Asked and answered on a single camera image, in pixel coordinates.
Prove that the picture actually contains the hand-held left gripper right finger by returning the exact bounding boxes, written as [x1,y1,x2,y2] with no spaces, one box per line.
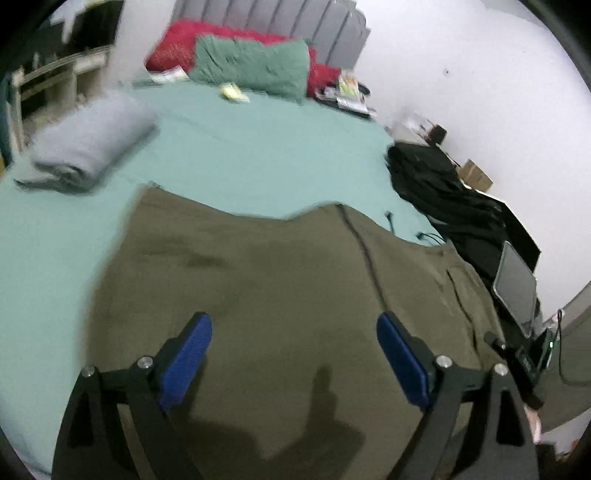
[376,311,541,480]

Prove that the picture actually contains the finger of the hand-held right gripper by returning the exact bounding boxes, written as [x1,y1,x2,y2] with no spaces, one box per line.
[484,331,546,410]

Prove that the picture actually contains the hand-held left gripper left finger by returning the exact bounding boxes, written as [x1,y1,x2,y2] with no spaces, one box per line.
[51,311,214,480]

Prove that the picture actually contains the olive green jacket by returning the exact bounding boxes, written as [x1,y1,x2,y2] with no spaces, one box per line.
[85,185,509,480]

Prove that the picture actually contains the pile of black clothes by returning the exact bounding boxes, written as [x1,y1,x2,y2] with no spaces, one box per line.
[385,142,541,289]

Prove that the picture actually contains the person's right hand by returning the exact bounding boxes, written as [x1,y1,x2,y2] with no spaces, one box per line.
[526,408,544,444]

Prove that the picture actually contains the grey tablet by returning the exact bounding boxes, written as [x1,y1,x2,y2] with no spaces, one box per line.
[492,241,539,339]

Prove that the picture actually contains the cardboard boxes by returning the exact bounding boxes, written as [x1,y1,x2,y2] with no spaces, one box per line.
[456,159,494,191]

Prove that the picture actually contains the bed with green sheet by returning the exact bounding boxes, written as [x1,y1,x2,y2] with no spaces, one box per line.
[0,80,445,476]

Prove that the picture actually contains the white nightstand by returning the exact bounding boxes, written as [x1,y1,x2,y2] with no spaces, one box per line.
[392,111,448,147]

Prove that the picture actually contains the folded grey blanket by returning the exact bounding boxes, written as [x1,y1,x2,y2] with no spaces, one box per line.
[14,90,160,193]

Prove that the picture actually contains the stack of books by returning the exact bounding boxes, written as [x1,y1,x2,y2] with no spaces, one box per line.
[318,85,378,119]

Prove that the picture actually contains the yellow-green small packet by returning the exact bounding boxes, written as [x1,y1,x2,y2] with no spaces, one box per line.
[219,83,250,103]

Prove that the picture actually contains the white paper packet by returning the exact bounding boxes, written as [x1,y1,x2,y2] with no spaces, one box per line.
[150,67,190,85]

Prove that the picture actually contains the small red pillow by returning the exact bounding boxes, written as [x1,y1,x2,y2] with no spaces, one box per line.
[306,62,343,99]

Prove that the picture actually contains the green pillow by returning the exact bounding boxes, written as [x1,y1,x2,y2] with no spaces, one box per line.
[189,34,311,100]

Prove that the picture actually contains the white shelf unit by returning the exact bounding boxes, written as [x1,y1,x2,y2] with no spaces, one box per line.
[11,44,112,153]

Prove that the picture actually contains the large red pillow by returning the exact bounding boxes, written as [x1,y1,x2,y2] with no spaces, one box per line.
[145,19,319,83]

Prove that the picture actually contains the black computer tower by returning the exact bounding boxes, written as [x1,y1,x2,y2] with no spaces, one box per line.
[76,1,125,49]

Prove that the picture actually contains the grey padded headboard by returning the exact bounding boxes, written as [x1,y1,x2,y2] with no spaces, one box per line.
[171,0,372,72]

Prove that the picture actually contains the black cable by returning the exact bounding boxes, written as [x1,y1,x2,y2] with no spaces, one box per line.
[555,308,591,385]

